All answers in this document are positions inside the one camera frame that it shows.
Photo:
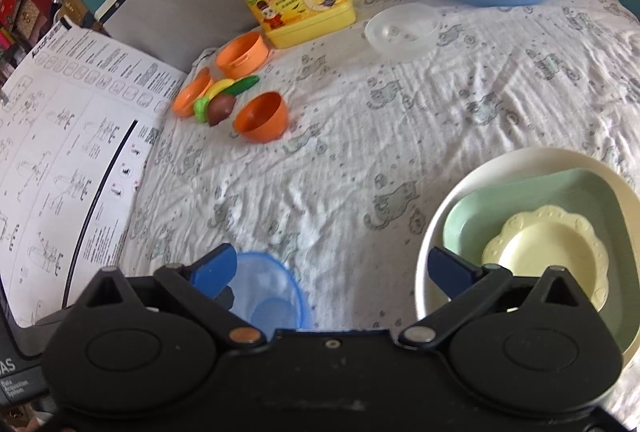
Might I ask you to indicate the light green toy piece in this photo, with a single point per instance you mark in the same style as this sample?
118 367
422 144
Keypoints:
200 109

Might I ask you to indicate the orange toy lid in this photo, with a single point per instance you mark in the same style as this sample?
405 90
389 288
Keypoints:
183 105

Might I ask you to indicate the green toy cucumber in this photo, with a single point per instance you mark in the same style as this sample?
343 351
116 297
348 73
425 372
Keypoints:
242 85

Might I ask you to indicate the orange toy pot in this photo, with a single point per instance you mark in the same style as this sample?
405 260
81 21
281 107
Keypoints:
242 56

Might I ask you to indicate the blue translucent small bowl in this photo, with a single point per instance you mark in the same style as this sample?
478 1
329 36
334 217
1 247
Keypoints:
267 296

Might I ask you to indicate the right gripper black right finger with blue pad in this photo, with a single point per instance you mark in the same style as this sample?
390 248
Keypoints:
472 291

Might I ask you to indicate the clear plastic small bowl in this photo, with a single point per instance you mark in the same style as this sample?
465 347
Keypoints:
404 33

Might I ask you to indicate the white cat print cloth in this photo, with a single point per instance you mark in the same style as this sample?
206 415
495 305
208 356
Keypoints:
374 146

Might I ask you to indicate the cream round large plate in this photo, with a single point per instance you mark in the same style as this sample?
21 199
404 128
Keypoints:
518 164

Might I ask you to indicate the white instruction sheet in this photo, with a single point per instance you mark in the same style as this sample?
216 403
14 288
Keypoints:
81 115

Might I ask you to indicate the yellow toy banana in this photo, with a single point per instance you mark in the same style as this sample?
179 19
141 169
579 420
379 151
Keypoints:
215 88

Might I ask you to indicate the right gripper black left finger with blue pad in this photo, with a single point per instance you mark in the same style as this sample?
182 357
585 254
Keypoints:
195 289

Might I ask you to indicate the orange toy bowl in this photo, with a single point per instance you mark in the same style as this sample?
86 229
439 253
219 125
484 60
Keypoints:
263 119

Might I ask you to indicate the yellow scalloped small plate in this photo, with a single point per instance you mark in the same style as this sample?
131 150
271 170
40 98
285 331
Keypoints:
531 242

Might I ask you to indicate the green square plastic plate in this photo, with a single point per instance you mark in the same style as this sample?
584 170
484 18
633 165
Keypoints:
480 215

